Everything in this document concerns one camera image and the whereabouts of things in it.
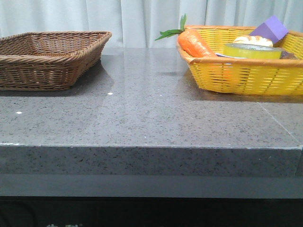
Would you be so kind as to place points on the yellow tape roll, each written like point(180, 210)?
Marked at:
point(251, 51)

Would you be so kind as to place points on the orange toy carrot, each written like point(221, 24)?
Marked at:
point(189, 40)

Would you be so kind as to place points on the blue white small can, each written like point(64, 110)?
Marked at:
point(222, 55)

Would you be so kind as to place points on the white pleated curtain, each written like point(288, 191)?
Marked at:
point(138, 23)

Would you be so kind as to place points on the brown wicker basket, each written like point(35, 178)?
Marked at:
point(48, 61)

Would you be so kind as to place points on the yellow woven basket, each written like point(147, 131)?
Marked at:
point(251, 76)

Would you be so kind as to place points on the toy croissant bread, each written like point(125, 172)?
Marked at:
point(254, 40)

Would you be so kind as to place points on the brown toy animal figure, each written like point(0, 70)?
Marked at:
point(288, 55)

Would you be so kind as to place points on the purple foam cube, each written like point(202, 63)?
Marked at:
point(272, 29)

